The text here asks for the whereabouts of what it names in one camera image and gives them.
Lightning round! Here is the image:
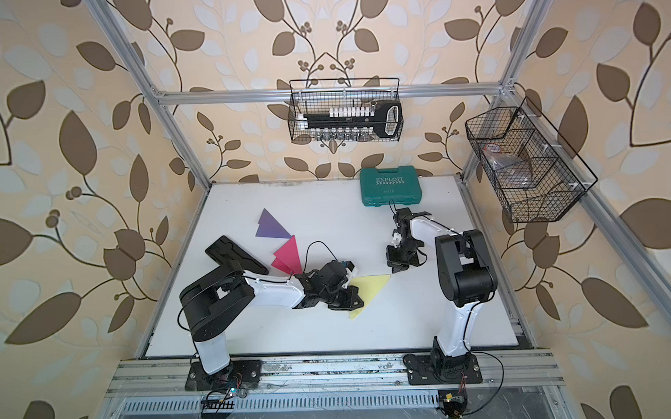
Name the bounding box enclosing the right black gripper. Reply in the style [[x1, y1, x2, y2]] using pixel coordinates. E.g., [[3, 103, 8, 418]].
[[387, 240, 422, 272]]

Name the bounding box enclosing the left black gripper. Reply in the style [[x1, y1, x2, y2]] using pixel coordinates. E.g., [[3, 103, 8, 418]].
[[320, 285, 369, 313]]

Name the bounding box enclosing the yellow square paper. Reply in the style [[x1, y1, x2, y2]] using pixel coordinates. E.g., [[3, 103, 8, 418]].
[[349, 274, 391, 320]]

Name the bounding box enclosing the pink square paper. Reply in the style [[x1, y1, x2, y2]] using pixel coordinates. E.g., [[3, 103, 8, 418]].
[[271, 236, 304, 276]]

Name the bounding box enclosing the purple square paper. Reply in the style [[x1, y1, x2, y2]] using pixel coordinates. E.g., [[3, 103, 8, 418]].
[[255, 208, 292, 239]]

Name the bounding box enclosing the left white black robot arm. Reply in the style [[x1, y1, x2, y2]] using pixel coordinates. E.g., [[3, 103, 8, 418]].
[[177, 260, 364, 376]]

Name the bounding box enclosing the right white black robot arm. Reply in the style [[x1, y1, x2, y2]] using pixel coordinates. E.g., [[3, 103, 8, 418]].
[[386, 207, 498, 368]]

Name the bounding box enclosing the green tool case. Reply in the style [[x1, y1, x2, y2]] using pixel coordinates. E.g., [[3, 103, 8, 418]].
[[359, 166, 423, 207]]

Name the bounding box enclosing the black flat tray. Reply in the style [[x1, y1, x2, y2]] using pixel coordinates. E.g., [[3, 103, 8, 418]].
[[205, 236, 269, 275]]

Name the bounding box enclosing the plastic bag in basket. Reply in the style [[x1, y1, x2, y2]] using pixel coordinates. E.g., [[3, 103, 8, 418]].
[[483, 143, 533, 189]]

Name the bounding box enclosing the black socket holder tool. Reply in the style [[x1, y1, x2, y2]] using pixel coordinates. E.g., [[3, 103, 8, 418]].
[[289, 100, 404, 141]]

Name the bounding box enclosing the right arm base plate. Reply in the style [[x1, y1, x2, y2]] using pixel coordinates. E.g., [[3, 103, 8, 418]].
[[403, 351, 483, 386]]

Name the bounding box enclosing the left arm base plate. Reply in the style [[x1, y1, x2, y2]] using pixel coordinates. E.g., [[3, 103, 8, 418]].
[[185, 360, 263, 392]]

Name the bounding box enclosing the black wire basket right wall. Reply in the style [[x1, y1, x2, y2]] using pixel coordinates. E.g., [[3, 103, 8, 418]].
[[465, 97, 598, 223]]

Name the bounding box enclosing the black wire basket wall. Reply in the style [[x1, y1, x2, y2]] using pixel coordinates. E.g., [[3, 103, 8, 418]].
[[287, 76, 404, 144], [465, 97, 598, 223]]

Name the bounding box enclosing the black wire basket back wall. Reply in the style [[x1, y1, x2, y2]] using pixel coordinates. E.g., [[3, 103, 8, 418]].
[[287, 76, 404, 144]]

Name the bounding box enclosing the aluminium front rail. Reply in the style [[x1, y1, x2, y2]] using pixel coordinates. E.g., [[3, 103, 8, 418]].
[[106, 349, 565, 398]]

